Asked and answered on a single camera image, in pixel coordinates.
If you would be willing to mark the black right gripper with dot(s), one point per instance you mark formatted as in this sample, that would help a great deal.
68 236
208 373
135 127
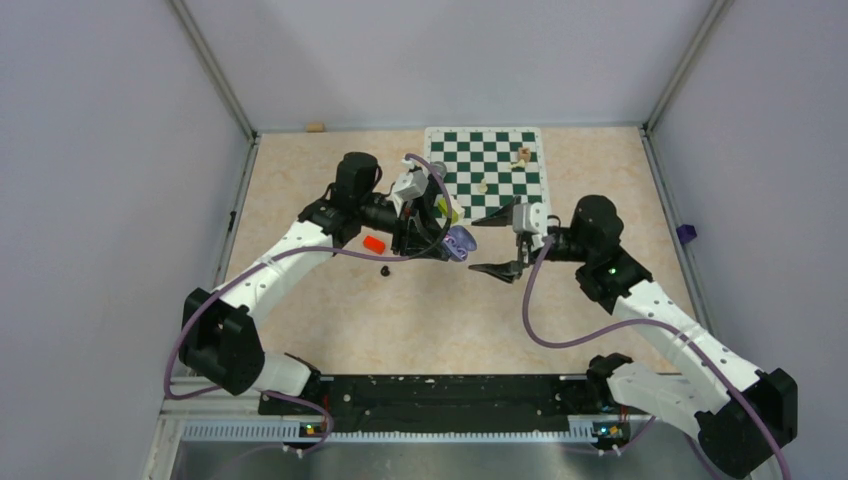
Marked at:
509 270

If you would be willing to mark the black microphone silver head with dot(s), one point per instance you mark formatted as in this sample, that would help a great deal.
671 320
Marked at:
440 169

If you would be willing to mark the green white toy brick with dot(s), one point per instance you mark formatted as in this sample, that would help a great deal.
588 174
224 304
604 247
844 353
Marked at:
449 207

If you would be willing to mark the green white chessboard mat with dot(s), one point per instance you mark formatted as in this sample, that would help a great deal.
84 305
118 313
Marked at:
475 154

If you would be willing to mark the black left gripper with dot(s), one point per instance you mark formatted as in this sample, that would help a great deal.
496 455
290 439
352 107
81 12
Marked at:
417 232

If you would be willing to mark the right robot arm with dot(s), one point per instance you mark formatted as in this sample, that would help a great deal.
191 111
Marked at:
740 415

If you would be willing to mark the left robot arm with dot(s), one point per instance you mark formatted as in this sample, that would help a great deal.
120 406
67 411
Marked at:
219 338

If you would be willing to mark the purple object outside frame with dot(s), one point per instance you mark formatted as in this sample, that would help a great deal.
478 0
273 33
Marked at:
686 233

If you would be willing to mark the red block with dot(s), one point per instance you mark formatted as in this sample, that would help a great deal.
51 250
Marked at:
374 244

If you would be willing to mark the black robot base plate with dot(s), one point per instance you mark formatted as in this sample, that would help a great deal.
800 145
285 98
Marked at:
459 404

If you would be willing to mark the grey lavender earbud case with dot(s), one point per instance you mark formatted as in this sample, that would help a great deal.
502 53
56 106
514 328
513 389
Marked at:
459 243

